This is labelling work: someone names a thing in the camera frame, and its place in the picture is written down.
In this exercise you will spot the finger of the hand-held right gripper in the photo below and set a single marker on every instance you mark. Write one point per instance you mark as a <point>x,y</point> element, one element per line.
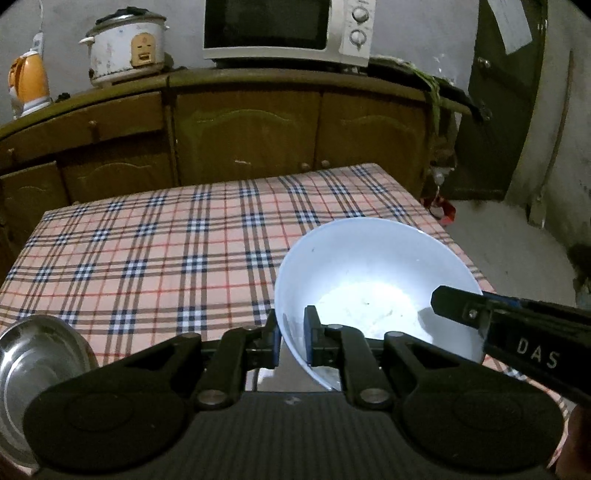
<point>457,307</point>

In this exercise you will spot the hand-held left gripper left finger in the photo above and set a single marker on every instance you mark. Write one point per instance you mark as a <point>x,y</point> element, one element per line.
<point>275,341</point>

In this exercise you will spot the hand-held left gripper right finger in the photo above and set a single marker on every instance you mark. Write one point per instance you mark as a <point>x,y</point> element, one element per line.
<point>308,337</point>

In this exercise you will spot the wide white bowl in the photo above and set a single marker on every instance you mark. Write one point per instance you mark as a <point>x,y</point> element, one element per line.
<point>369,258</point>

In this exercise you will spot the large steel basin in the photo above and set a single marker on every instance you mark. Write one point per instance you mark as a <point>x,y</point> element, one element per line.
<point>27,369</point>

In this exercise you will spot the red plastic bag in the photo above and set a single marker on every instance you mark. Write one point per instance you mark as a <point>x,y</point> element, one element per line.
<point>445,207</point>

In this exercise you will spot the plaid tablecloth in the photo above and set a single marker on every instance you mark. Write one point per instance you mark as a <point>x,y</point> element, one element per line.
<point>161,240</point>

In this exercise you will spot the dark green door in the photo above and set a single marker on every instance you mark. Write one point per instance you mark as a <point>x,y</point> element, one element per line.
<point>498,115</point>

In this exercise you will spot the wooden sideboard cabinet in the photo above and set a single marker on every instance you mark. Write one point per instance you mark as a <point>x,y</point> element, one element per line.
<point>254,129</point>

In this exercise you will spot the green vegetables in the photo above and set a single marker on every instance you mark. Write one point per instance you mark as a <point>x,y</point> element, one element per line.
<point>429,81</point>

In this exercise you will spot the metal door latch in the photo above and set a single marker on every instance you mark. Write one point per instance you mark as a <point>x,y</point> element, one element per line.
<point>484,62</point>

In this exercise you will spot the white paper sheet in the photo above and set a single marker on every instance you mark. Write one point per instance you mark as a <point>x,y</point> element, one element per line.
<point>510,23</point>

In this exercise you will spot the white microwave oven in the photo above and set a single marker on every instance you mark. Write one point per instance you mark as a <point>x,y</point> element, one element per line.
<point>263,23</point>

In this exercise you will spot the white rice cooker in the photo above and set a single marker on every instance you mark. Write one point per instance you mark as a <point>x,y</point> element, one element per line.
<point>115,50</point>

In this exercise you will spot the orange electric kettle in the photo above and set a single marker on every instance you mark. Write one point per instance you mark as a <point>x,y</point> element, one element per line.
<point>30,78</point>

